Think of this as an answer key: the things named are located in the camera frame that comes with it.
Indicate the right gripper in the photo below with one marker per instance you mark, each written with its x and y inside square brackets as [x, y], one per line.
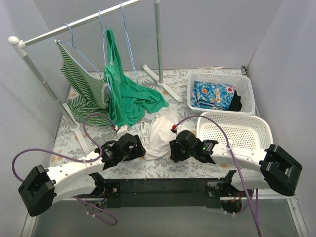
[174, 152]

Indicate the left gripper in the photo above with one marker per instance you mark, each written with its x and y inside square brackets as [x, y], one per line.
[138, 149]

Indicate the white tank top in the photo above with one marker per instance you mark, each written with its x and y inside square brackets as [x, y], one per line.
[157, 134]

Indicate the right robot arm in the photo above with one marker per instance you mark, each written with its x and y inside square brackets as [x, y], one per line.
[271, 168]

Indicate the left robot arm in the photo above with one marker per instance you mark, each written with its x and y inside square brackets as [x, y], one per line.
[45, 186]

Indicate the green striped tank top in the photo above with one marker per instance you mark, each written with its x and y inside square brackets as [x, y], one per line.
[92, 94]

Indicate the floral patterned table mat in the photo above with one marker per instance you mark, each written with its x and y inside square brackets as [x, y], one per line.
[66, 142]

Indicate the green t-shirt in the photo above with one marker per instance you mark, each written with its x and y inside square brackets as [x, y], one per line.
[128, 101]

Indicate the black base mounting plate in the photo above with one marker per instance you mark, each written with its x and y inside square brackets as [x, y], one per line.
[176, 192]

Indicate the blue floral garment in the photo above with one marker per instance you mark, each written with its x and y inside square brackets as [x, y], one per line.
[211, 95]

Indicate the black garment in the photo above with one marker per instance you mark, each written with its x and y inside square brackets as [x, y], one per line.
[235, 104]

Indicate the white laundry basket tipped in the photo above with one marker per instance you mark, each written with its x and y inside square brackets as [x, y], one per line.
[250, 132]

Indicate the white laundry basket upright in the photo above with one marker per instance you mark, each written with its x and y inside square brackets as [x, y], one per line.
[243, 89]

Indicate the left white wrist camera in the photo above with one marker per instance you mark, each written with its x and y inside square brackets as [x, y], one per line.
[123, 130]

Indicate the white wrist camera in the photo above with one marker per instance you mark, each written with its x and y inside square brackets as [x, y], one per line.
[177, 129]
[123, 130]

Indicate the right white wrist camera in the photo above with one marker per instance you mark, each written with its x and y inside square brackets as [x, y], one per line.
[177, 129]

